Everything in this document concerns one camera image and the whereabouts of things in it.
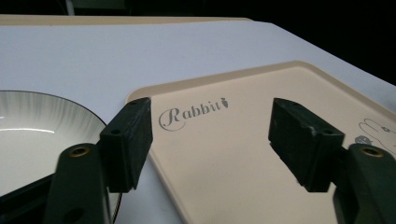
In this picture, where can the beige cutting board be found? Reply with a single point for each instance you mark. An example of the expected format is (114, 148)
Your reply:
(243, 149)

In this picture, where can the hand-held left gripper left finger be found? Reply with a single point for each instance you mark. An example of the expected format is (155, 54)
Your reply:
(124, 146)

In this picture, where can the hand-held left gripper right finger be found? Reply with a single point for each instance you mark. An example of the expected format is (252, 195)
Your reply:
(311, 146)

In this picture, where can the white plate with dark rim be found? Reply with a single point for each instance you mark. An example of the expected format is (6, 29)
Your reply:
(37, 137)

